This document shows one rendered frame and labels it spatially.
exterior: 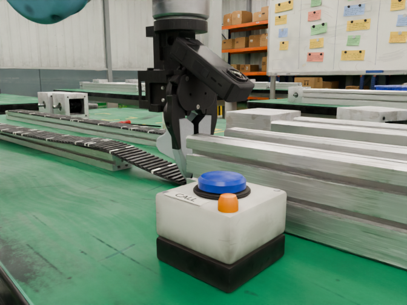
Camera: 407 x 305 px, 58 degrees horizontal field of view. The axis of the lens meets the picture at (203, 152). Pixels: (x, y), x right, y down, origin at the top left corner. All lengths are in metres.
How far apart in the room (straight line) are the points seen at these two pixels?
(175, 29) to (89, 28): 12.16
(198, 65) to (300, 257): 0.25
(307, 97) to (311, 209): 1.92
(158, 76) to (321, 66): 3.25
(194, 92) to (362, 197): 0.25
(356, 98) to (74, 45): 10.86
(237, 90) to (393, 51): 3.03
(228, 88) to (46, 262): 0.26
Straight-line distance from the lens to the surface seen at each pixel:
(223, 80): 0.43
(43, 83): 11.94
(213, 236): 0.27
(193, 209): 0.28
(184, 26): 0.48
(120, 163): 0.63
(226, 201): 0.26
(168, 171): 0.56
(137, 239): 0.37
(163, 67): 0.51
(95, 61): 12.66
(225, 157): 0.42
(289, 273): 0.31
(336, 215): 0.35
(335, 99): 2.17
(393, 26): 3.45
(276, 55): 3.99
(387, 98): 2.06
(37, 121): 1.32
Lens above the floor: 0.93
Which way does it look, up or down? 12 degrees down
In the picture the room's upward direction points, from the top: straight up
